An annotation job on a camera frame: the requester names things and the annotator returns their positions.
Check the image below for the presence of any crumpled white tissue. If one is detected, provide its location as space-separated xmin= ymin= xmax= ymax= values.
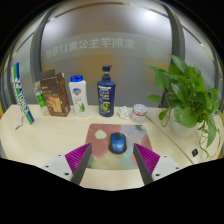
xmin=116 ymin=105 xmax=130 ymax=120

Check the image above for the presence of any dark blue pump bottle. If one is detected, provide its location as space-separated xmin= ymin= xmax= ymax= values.
xmin=97 ymin=64 xmax=117 ymax=118

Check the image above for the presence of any small white lidded jar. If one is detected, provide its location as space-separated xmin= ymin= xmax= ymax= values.
xmin=130 ymin=103 xmax=148 ymax=124

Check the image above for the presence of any floral print mouse pad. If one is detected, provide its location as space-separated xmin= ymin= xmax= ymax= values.
xmin=84 ymin=123 xmax=153 ymax=171

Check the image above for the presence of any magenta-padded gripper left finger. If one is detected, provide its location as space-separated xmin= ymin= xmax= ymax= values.
xmin=41 ymin=142 xmax=93 ymax=186

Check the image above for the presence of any blue and black computer mouse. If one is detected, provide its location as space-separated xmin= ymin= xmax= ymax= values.
xmin=108 ymin=131 xmax=128 ymax=155

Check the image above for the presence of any green plant in white pot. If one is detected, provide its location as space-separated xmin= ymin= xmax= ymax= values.
xmin=147 ymin=54 xmax=224 ymax=161

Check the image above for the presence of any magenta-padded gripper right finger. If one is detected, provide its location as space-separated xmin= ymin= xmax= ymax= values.
xmin=132 ymin=143 xmax=183 ymax=186

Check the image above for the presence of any brown carton box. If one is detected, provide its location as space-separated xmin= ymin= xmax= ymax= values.
xmin=39 ymin=68 xmax=72 ymax=118

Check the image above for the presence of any clear bottle with green label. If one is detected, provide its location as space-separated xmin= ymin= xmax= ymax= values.
xmin=33 ymin=80 xmax=50 ymax=117

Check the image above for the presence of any white bottle with blue cap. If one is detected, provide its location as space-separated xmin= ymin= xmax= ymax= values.
xmin=68 ymin=74 xmax=91 ymax=117

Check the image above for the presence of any small white paper piece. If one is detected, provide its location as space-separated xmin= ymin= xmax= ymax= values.
xmin=14 ymin=116 xmax=25 ymax=130

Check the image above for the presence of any white green blue tube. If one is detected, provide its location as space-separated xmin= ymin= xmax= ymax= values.
xmin=11 ymin=62 xmax=35 ymax=126

